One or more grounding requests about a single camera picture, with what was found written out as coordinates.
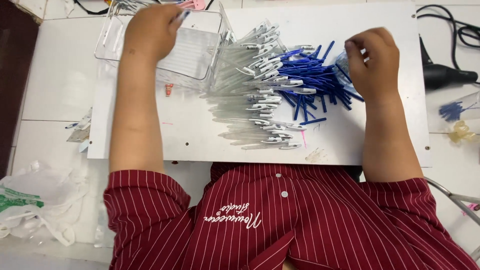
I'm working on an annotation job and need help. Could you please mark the clear bag with blue refills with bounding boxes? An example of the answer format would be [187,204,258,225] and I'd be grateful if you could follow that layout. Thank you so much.
[438,91,480,123]

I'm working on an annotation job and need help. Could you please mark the black power cable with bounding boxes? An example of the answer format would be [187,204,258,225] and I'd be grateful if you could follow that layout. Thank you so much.
[416,4,480,72]

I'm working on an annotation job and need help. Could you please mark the pink paper scrap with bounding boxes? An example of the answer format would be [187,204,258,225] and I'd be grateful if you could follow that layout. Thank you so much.
[461,202,480,216]

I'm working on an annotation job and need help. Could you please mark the clear plastic storage box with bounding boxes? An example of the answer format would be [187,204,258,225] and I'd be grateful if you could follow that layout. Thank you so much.
[94,0,238,92]

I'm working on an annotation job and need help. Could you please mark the dark brown door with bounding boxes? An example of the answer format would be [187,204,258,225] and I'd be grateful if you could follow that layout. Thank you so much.
[0,0,40,180]

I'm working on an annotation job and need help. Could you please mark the pile of blue pen refills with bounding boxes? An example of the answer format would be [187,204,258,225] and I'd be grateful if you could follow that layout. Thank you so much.
[277,40,365,126]

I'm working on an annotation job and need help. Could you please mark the pink plastic object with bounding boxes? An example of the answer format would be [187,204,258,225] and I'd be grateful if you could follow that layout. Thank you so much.
[177,0,206,11]

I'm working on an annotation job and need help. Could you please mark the heap of paper scraps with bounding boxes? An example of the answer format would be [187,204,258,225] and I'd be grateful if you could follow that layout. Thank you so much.
[64,106,93,153]

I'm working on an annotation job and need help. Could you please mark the metal chair frame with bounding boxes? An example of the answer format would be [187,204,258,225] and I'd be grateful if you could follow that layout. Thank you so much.
[424,176,480,263]

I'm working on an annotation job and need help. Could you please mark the white work board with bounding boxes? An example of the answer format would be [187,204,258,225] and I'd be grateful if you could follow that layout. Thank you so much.
[86,1,432,168]

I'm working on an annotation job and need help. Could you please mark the small clear plastic bag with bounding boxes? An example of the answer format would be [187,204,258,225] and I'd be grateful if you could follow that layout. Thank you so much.
[333,49,354,86]

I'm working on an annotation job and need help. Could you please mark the person's right hand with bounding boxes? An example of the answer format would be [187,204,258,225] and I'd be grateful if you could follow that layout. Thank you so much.
[344,27,401,104]

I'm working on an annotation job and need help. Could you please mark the pile of clear pen barrels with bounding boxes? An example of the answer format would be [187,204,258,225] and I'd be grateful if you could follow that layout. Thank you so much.
[202,20,318,151]

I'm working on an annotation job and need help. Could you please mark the yellow rubber bands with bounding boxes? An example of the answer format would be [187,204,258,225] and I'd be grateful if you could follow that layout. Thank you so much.
[448,120,478,144]

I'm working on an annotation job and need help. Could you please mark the thin black cord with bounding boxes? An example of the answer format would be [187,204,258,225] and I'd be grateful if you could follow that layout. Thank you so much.
[73,0,110,16]

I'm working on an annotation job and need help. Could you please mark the clear ballpoint pen blue tip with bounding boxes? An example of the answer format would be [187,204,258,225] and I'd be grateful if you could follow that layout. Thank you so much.
[170,9,192,25]

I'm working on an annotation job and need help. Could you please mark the black hair dryer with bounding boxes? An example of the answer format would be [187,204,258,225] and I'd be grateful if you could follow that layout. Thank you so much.
[418,35,479,91]

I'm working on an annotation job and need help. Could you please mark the person's left hand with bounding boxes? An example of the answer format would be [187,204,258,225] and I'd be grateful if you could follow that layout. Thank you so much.
[123,4,189,63]

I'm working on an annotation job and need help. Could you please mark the red striped shirt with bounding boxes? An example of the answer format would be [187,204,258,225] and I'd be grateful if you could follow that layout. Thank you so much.
[103,162,480,270]

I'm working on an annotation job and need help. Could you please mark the white plastic bag green print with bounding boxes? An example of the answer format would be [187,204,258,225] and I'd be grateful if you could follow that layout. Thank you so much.
[0,160,90,247]

